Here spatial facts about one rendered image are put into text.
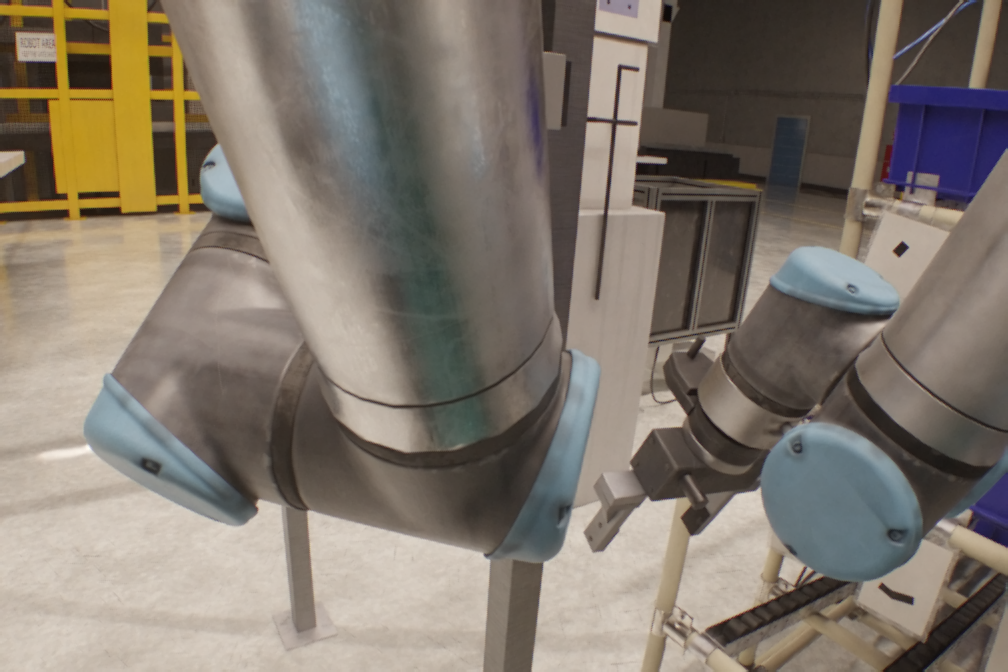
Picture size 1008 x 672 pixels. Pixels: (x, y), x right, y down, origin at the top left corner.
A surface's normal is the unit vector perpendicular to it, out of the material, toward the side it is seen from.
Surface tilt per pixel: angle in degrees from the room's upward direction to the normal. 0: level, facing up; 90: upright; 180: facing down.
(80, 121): 90
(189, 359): 47
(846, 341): 64
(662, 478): 84
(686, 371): 25
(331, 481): 100
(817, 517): 95
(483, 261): 107
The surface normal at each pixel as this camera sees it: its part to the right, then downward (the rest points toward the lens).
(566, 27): 0.54, 0.29
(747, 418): -0.49, 0.40
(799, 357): -0.83, 0.35
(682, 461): 0.32, -0.74
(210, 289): 0.03, -0.54
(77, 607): 0.06, -0.95
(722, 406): -0.80, 0.11
